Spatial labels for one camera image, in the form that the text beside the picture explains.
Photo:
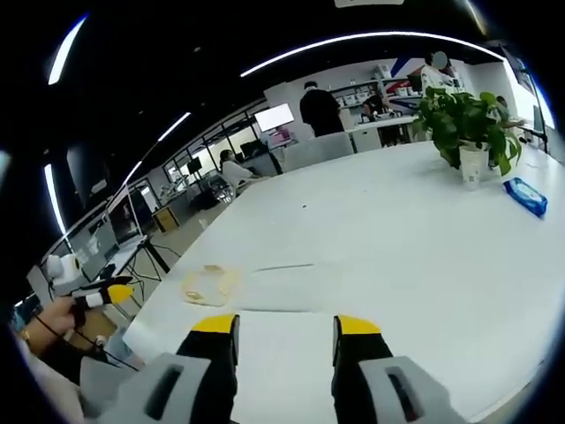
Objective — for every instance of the black tripod stand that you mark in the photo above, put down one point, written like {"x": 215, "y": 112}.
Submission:
{"x": 154, "y": 258}

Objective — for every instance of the wall shelf with boxes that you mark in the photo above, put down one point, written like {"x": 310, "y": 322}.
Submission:
{"x": 379, "y": 90}

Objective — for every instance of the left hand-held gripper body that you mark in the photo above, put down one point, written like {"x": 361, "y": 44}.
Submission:
{"x": 62, "y": 269}

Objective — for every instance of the white plant pot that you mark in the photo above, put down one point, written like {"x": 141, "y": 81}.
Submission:
{"x": 472, "y": 168}

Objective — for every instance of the large desk monitor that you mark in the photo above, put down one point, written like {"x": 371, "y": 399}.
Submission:
{"x": 95, "y": 249}

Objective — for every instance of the clear plastic bag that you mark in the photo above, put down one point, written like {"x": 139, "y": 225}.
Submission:
{"x": 211, "y": 287}

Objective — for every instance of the person's left hand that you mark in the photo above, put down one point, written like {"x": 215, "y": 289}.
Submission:
{"x": 55, "y": 320}

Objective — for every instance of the short ceiling light strip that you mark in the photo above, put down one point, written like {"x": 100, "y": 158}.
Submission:
{"x": 66, "y": 48}

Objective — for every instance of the bright white screen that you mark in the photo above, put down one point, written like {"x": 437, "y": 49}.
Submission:
{"x": 274, "y": 117}

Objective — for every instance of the blue wet wipes packet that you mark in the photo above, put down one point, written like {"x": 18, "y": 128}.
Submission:
{"x": 525, "y": 195}

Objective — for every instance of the cardboard box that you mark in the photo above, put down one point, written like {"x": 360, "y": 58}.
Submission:
{"x": 166, "y": 219}

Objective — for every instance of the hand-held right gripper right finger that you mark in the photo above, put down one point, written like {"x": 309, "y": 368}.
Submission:
{"x": 357, "y": 353}

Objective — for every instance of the green potted plant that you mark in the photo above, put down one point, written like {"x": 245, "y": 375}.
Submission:
{"x": 463, "y": 117}

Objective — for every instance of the clear plastic sheet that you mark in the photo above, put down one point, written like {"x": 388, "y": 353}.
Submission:
{"x": 291, "y": 287}

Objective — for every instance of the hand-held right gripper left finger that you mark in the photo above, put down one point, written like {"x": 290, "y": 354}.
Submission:
{"x": 207, "y": 362}

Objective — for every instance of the long ceiling light strip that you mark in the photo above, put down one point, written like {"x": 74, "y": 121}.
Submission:
{"x": 375, "y": 37}

